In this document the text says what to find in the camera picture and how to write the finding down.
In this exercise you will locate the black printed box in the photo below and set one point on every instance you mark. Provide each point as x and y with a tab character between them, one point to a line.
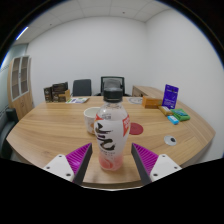
60	87

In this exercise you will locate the long ceiling light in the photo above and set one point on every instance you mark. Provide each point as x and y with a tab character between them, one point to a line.
22	33

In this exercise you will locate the orange wooden box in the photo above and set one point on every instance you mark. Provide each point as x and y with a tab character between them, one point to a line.
151	102

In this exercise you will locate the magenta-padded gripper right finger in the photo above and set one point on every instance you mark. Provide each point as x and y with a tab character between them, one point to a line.
163	165

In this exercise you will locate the small tan cardboard box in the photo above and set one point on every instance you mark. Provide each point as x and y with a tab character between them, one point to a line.
65	96

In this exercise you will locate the wooden side desk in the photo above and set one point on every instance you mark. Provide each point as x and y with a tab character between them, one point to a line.
148	90

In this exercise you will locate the small yellow-brown box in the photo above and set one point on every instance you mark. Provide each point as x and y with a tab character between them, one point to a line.
165	110

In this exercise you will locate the flat round red coaster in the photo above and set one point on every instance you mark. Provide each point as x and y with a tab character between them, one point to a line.
137	129

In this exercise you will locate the white ceramic mug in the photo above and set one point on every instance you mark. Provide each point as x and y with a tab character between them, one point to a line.
89	117

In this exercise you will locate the flat green box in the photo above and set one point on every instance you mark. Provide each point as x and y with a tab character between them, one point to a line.
180	114

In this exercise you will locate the small light blue box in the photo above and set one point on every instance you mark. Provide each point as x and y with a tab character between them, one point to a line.
173	119

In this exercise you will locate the wooden glass-door shelf unit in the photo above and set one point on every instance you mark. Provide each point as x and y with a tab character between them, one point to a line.
20	90

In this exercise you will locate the dark brown upright box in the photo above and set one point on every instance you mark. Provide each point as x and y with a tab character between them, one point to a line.
48	94

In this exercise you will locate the clear pink drink bottle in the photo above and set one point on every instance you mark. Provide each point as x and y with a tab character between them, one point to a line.
111	133

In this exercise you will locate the grey mesh office chair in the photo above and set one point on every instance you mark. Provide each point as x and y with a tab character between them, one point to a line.
113	81

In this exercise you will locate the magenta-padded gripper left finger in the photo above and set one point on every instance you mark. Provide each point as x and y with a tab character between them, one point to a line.
58	165

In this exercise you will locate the purple standing package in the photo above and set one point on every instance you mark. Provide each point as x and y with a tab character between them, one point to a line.
170	96

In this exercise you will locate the black fabric office chair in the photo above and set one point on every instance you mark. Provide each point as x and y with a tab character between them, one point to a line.
81	87

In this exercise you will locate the black leather armchair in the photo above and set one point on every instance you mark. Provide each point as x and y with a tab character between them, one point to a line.
7	133

